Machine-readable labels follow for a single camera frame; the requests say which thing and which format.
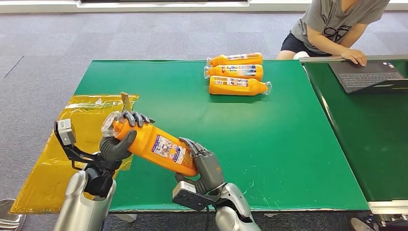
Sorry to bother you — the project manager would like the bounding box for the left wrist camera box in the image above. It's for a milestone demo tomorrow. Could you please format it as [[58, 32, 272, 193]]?
[[56, 118, 77, 147]]

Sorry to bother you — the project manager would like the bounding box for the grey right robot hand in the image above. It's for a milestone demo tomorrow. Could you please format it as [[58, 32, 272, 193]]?
[[174, 137, 227, 195]]

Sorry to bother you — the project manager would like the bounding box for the green table with aluminium frame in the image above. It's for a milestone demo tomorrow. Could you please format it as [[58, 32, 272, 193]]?
[[299, 54, 408, 215]]

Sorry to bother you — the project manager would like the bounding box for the green table mat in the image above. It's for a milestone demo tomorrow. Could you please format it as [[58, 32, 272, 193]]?
[[73, 59, 370, 212]]

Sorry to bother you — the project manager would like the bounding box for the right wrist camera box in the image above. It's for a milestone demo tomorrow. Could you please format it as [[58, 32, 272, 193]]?
[[171, 180, 215, 212]]

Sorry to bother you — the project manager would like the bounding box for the round metal base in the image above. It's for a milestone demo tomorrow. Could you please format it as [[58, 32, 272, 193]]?
[[0, 198, 26, 231]]

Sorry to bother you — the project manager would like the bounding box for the pale shoe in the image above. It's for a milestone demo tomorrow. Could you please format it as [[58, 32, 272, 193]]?
[[350, 218, 373, 231]]

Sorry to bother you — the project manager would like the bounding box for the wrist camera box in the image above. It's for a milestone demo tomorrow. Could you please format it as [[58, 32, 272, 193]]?
[[56, 118, 77, 147], [171, 180, 215, 212]]

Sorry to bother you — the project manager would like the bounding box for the person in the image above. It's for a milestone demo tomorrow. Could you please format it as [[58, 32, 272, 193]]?
[[275, 0, 392, 67]]

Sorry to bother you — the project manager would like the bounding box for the orange bottle with clear cap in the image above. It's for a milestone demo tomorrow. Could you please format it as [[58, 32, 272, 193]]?
[[208, 76, 273, 97], [204, 64, 265, 82], [206, 52, 264, 67], [101, 111, 199, 178]]

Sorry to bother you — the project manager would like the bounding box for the dark grey laptop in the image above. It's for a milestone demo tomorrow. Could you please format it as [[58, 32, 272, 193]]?
[[328, 59, 408, 94]]

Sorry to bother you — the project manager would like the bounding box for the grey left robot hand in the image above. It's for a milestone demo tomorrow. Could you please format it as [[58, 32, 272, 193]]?
[[99, 110, 156, 164]]

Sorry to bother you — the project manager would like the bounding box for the person's hand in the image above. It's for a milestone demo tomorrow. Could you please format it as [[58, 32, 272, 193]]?
[[340, 48, 368, 67]]

